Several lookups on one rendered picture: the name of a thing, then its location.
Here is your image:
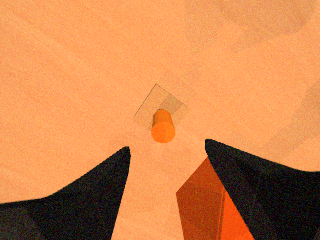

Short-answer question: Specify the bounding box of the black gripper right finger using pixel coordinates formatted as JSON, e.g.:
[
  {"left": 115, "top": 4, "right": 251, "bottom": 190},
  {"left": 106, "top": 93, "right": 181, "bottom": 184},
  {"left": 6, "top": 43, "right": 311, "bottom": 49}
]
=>
[{"left": 205, "top": 138, "right": 320, "bottom": 240}]

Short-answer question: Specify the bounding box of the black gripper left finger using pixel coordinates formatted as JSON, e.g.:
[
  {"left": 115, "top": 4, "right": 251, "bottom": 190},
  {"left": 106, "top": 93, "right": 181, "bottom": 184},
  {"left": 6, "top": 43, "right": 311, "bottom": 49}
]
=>
[{"left": 0, "top": 146, "right": 131, "bottom": 240}]

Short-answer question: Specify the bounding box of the orange cylinder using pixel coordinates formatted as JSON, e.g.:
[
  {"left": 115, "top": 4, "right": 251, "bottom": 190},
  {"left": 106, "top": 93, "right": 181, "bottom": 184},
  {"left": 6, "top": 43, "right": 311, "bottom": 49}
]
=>
[{"left": 151, "top": 109, "right": 175, "bottom": 143}]

